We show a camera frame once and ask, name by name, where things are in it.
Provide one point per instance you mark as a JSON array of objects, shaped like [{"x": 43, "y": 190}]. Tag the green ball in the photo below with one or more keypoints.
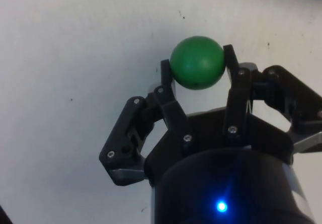
[{"x": 197, "y": 61}]

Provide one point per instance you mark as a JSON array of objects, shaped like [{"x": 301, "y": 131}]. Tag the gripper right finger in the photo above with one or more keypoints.
[{"x": 239, "y": 95}]

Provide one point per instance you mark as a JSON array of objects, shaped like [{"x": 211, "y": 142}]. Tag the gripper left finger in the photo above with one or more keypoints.
[{"x": 173, "y": 113}]

